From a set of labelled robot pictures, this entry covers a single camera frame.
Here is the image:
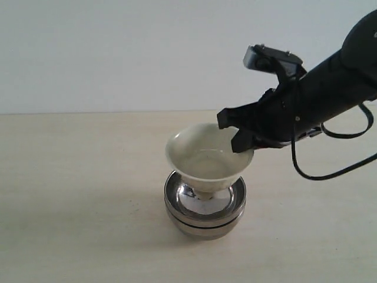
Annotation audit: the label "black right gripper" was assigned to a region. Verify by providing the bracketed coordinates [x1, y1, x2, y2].
[217, 85, 321, 153]

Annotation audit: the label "cream ceramic bowl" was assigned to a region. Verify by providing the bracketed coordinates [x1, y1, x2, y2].
[165, 123, 254, 200]

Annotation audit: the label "ribbed stainless steel bowl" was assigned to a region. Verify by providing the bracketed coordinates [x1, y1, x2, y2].
[164, 171, 247, 228]

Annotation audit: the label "smooth stainless steel bowl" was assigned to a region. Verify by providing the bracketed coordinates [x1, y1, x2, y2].
[166, 209, 244, 241]

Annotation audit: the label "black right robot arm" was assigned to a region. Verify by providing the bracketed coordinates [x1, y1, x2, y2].
[217, 11, 376, 153]

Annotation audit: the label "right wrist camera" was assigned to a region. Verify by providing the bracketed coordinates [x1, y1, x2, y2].
[243, 44, 307, 83]

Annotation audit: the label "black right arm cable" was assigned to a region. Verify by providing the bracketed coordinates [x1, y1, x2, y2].
[290, 100, 377, 180]

